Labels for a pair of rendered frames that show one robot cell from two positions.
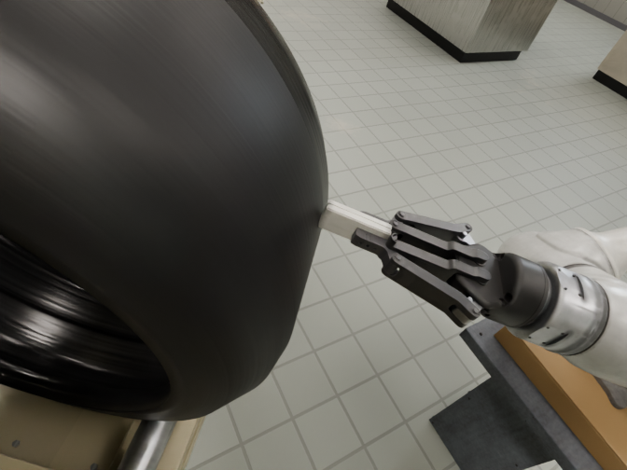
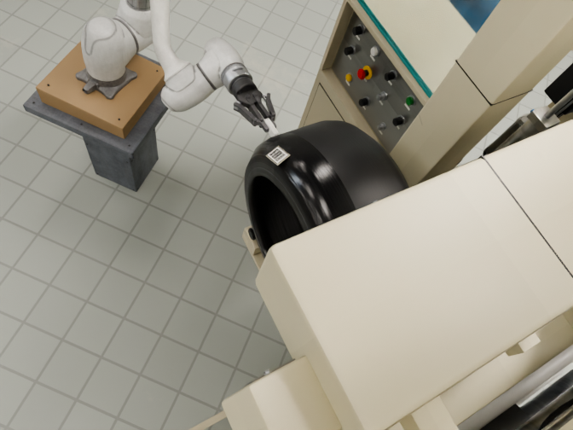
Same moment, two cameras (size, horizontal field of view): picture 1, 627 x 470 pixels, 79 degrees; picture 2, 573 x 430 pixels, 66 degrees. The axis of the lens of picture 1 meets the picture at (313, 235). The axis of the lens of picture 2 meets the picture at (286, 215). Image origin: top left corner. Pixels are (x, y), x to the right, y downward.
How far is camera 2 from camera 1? 1.28 m
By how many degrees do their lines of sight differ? 66
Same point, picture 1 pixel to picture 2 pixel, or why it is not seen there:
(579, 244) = (188, 73)
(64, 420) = not seen: hidden behind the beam
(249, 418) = (217, 287)
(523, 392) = (151, 119)
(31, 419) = not seen: hidden behind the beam
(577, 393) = (142, 92)
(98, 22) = (346, 129)
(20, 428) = not seen: hidden behind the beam
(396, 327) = (77, 241)
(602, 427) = (153, 82)
